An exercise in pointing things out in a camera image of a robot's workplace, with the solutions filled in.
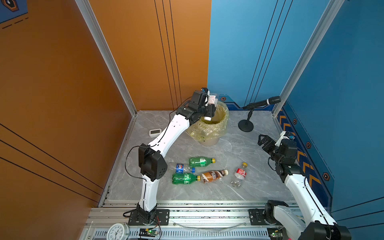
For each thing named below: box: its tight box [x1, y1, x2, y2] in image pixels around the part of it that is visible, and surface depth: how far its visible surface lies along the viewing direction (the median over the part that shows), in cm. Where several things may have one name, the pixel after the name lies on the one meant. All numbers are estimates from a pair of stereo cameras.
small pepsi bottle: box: [175, 163, 196, 174], surface depth 87 cm
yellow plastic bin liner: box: [186, 100, 230, 142], surface depth 84 cm
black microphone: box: [242, 96, 282, 110], surface depth 90 cm
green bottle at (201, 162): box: [188, 156, 216, 168], surface depth 89 cm
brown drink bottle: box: [200, 169, 229, 184], surface depth 84 cm
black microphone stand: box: [238, 109, 254, 133], surface depth 111 cm
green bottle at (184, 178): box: [172, 173, 201, 185], surface depth 84 cm
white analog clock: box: [106, 222, 129, 240], surface depth 68 cm
